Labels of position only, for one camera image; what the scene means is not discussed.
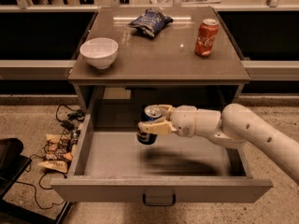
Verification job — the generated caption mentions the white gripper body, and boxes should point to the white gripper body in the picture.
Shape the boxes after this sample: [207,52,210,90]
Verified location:
[170,105,197,137]

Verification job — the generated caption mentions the black chair base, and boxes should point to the black chair base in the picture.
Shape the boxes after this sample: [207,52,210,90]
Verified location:
[0,138,73,224]

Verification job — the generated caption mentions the open grey top drawer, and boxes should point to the open grey top drawer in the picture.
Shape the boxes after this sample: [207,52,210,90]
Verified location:
[50,87,274,203]

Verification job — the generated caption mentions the blue pepsi can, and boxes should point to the blue pepsi can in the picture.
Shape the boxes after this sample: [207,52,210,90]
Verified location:
[136,106,162,145]

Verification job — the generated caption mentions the black drawer handle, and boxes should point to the black drawer handle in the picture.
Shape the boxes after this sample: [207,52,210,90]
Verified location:
[142,194,177,207]

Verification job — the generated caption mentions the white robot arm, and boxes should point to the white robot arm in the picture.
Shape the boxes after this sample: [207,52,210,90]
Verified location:
[138,104,299,183]

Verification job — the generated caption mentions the blue chip bag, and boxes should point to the blue chip bag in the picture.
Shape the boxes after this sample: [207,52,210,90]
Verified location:
[128,8,174,38]

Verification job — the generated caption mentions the black cables on floor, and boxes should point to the black cables on floor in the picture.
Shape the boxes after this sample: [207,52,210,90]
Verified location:
[16,104,86,211]

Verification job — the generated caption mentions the red coca-cola can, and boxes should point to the red coca-cola can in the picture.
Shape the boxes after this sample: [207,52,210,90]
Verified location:
[194,19,219,57]

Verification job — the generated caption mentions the snack bags pile on floor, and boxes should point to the snack bags pile on floor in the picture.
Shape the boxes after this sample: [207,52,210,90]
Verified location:
[38,124,82,174]

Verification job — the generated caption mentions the grey cabinet with countertop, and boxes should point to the grey cabinet with countertop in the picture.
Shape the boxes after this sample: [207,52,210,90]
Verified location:
[68,7,249,106]

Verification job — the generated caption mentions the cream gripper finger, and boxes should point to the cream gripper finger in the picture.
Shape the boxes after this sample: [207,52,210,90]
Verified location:
[138,120,177,135]
[155,105,175,120]

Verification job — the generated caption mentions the white bowl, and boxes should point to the white bowl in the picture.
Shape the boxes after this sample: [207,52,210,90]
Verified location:
[80,37,119,69]

